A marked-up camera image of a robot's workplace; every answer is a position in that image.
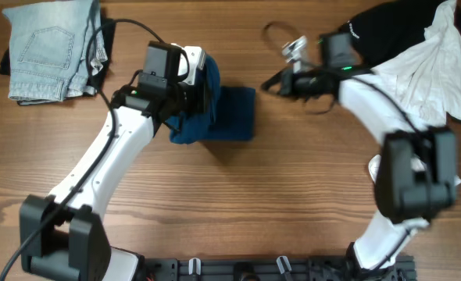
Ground dark blue polo shirt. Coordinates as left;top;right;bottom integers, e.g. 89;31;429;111
167;56;256;144

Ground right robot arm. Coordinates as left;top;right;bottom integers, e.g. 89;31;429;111
261;33;457;278

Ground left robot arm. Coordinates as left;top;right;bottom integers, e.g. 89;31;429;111
20;41;212;280

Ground black t-shirt with logo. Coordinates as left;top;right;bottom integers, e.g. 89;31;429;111
338;0;461;126

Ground folded black garment under jeans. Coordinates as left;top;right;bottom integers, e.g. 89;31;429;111
0;26;116;106

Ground white t-shirt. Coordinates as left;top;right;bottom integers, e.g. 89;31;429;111
367;0;461;188

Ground folded light blue jeans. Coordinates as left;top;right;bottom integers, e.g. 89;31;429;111
2;0;108;105

